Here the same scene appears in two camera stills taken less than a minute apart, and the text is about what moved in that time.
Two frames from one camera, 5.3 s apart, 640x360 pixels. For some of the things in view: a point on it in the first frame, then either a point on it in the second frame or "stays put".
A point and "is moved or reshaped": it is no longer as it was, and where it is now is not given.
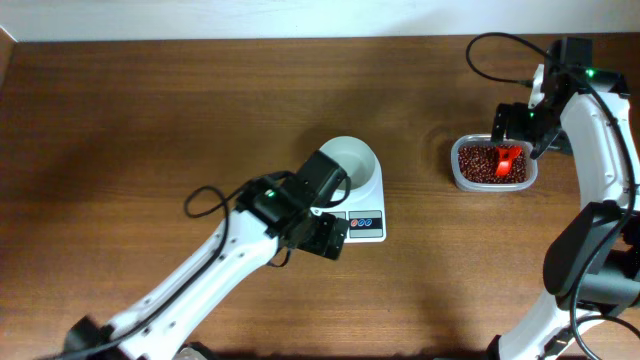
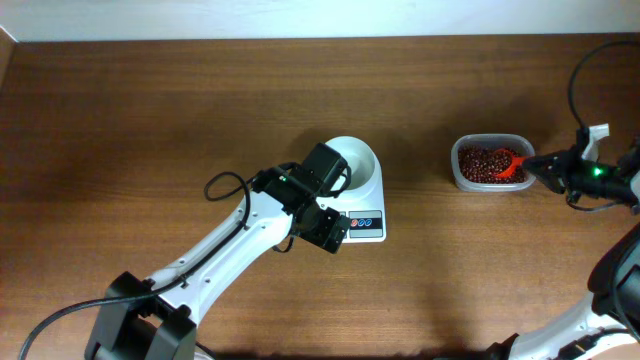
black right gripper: (513, 126) → (560, 170)
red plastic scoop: (505, 158) is moved or reshaped
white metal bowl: (355, 157) stays put
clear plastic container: (482, 165) stays put
